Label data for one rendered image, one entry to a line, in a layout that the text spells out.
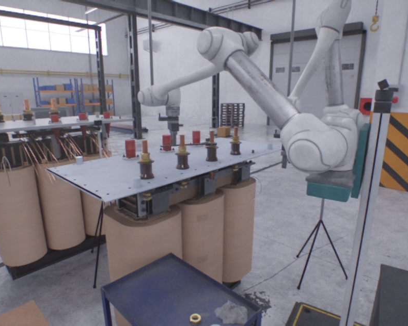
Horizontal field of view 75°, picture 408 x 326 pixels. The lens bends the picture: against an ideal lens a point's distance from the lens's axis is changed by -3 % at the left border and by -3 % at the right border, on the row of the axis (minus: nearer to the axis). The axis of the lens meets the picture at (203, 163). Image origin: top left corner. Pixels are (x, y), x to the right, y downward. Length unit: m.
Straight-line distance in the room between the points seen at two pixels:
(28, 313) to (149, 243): 0.65
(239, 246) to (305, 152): 1.61
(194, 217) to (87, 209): 1.76
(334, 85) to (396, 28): 4.66
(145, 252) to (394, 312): 1.28
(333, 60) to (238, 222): 1.37
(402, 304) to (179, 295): 1.06
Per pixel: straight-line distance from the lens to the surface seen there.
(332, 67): 1.83
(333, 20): 1.69
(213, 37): 1.20
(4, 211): 3.07
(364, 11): 15.39
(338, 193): 1.20
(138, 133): 11.59
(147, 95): 1.58
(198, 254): 2.06
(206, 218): 1.96
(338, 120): 1.17
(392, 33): 6.43
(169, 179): 1.48
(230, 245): 2.41
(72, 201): 3.19
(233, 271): 2.56
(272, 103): 1.07
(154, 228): 1.65
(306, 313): 2.27
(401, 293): 1.79
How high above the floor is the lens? 1.81
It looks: 14 degrees down
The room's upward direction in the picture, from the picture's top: straight up
